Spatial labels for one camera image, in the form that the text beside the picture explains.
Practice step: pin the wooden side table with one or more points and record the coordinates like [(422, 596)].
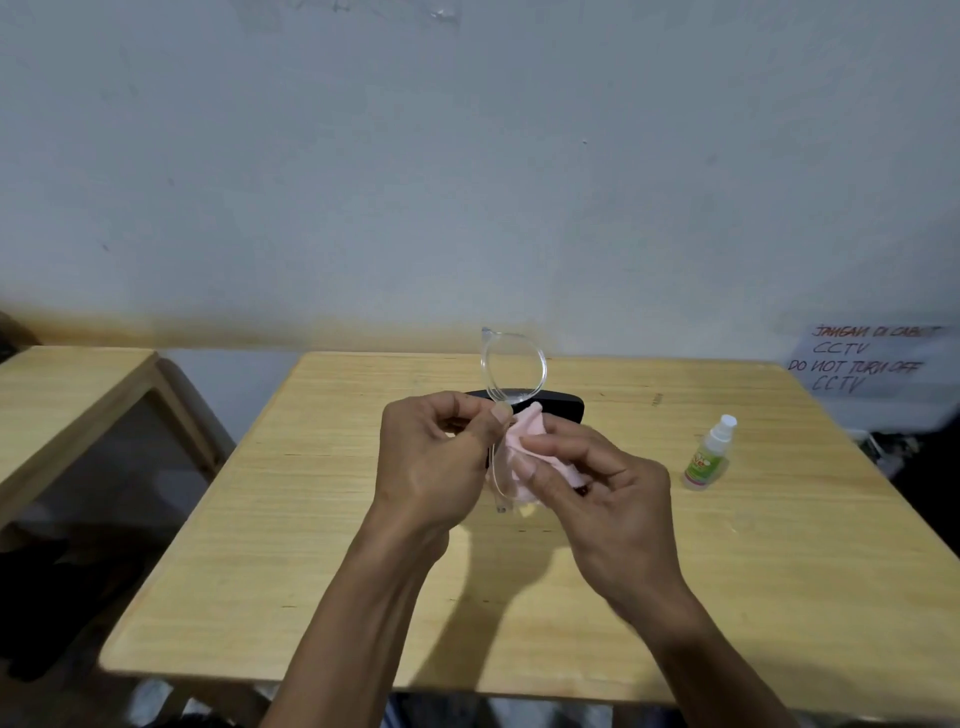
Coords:
[(67, 382)]

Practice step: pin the pink cleaning cloth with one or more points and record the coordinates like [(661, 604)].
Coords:
[(525, 427)]

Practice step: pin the clear frame eyeglasses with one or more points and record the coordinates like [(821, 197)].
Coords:
[(514, 367)]

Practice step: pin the small green label spray bottle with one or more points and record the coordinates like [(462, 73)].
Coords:
[(705, 465)]

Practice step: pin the person's right hand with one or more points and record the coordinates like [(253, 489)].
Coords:
[(622, 525)]

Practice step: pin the handwritten paper wall sign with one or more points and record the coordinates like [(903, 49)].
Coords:
[(862, 360)]

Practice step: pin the person's left forearm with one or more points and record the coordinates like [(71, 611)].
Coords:
[(352, 637)]

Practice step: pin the black door panel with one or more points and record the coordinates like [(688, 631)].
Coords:
[(937, 510)]

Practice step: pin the person's left hand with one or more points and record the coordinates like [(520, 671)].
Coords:
[(427, 472)]

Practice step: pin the black glasses case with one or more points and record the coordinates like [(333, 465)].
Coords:
[(562, 405)]

